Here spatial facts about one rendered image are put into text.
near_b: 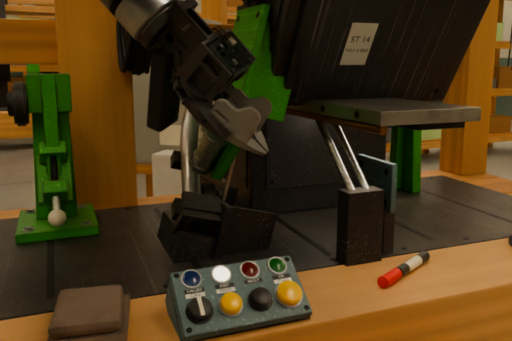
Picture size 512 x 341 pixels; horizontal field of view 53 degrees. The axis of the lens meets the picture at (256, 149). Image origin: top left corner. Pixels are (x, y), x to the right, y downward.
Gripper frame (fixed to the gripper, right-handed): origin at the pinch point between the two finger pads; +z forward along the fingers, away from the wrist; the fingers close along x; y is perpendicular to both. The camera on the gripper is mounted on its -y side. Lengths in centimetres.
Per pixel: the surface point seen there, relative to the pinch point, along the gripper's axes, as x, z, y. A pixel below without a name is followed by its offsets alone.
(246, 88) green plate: 9.0, -7.2, -0.7
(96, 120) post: 17.7, -24.4, -38.6
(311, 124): 31.3, 4.7, -9.9
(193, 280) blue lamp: -17.5, 5.8, -5.6
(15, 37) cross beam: 18, -48, -40
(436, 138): 538, 156, -195
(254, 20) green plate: 14.8, -14.0, 4.4
